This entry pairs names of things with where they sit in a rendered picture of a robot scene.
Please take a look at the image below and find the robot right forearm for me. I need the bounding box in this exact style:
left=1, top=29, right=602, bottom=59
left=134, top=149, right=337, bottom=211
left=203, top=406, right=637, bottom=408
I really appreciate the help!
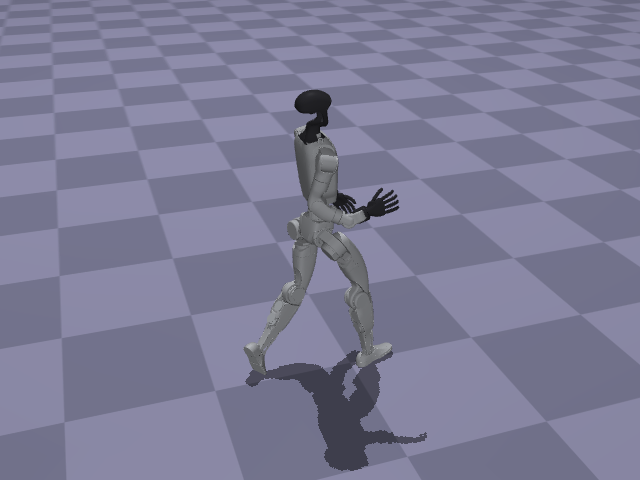
left=311, top=201, right=367, bottom=229

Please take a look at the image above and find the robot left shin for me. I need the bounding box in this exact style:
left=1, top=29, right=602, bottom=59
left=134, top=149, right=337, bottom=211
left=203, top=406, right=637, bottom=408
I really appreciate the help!
left=257, top=282, right=302, bottom=355

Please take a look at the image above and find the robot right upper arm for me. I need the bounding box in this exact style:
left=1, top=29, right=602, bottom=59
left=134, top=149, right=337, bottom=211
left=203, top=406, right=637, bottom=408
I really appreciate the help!
left=307, top=147, right=338, bottom=215

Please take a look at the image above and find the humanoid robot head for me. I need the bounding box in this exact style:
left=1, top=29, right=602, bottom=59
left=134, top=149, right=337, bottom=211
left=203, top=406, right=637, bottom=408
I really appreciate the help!
left=294, top=90, right=331, bottom=145

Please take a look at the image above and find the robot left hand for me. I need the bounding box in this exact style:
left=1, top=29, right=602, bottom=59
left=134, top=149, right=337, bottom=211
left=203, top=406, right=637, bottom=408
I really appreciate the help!
left=332, top=190, right=356, bottom=214

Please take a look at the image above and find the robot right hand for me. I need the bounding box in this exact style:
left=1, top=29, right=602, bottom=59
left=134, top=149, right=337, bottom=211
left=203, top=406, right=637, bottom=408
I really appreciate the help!
left=352, top=188, right=399, bottom=224

